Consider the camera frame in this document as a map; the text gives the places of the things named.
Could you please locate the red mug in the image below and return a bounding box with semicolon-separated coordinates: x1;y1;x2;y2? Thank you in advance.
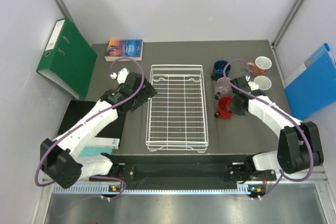
214;97;233;120

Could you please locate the lilac mug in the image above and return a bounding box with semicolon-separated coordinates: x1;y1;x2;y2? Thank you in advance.
215;77;233;100

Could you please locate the light blue floral mug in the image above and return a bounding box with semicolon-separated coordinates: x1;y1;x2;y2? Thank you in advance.
254;76;272;92

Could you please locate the pink floral mug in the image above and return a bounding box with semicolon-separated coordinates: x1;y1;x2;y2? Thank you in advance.
247;56;272;77

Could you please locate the dark blue mug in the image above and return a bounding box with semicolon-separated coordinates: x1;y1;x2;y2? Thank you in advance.
211;60;228;81

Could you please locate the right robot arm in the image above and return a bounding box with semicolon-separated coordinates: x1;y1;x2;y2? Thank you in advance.
229;77;324;180

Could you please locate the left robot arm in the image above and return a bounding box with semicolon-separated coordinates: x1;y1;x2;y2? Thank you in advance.
39;72;157;189

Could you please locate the paperback book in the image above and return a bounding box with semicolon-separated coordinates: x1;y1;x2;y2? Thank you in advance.
104;39;143;61

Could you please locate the black box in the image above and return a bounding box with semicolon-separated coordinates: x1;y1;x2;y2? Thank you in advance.
57;100;126;150

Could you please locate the green lever arch binder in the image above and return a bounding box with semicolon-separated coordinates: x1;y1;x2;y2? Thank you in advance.
36;18;97;99

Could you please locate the blue folder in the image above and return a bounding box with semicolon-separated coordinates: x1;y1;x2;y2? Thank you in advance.
285;43;335;120

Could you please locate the teal notebook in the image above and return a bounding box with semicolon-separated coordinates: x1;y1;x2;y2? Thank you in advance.
79;146;113;157

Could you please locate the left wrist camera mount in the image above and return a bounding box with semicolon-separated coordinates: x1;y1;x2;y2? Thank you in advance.
110;68;130;84

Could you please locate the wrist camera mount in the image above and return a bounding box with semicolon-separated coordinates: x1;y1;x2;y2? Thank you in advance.
110;68;130;84
245;76;259;92

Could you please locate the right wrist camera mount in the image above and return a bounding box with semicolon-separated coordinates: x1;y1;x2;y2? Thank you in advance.
245;76;259;92

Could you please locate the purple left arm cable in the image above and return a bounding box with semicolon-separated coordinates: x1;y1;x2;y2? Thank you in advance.
34;57;145;188

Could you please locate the white wire dish rack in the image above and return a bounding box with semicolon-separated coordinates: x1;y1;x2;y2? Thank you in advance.
145;65;209;153

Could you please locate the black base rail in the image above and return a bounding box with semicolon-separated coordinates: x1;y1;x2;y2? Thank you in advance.
89;154;276;190

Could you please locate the white cable duct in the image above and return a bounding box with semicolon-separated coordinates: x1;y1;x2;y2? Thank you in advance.
52;184;251;195

